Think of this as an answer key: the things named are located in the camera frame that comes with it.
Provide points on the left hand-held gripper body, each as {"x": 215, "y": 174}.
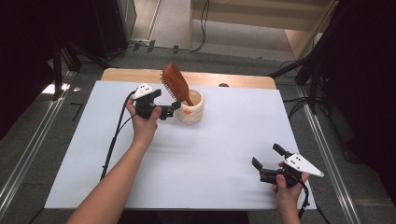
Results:
{"x": 142, "y": 91}

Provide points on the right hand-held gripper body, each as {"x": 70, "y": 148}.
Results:
{"x": 302, "y": 165}

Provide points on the cream ribbed cup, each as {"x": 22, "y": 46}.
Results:
{"x": 194, "y": 113}

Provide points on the brown wooden hairbrush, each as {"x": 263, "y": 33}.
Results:
{"x": 176, "y": 81}

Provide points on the person's right hand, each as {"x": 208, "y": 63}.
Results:
{"x": 288, "y": 196}

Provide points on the person's left hand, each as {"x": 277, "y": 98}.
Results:
{"x": 144, "y": 129}

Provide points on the light wooden table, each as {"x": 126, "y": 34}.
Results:
{"x": 124, "y": 75}

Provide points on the dark table grommet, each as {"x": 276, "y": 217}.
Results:
{"x": 223, "y": 85}

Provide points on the white work mat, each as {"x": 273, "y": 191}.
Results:
{"x": 202, "y": 149}

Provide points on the black metal stand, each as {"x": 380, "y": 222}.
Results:
{"x": 57, "y": 71}
{"x": 313, "y": 87}

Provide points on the black cabinet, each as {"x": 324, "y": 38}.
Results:
{"x": 109, "y": 28}

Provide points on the person's dark clothing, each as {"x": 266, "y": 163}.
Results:
{"x": 186, "y": 218}

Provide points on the black curtain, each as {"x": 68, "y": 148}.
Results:
{"x": 25, "y": 46}
{"x": 367, "y": 77}

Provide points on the light wooden shelf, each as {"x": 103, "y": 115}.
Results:
{"x": 249, "y": 17}

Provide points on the metal floor rail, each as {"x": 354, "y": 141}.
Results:
{"x": 317, "y": 133}
{"x": 30, "y": 149}

